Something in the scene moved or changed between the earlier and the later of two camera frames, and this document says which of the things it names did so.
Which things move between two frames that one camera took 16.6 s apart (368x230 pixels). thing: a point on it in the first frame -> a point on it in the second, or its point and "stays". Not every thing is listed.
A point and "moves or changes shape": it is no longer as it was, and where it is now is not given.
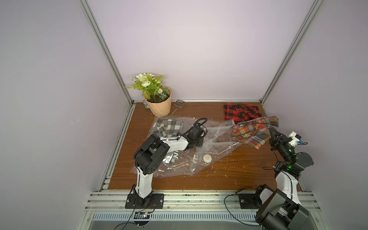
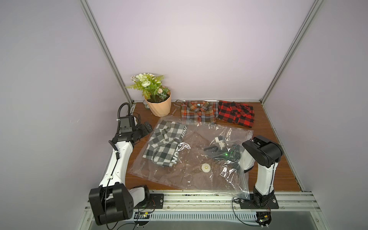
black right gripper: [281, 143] -> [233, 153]
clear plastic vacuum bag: [219, 144] moves or changes shape
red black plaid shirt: [239, 113] moves or changes shape
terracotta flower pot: [160, 108] stays
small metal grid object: [178, 104] stays
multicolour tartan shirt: [255, 132] -> [200, 111]
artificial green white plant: [150, 85] stays
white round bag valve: [207, 158] -> [206, 167]
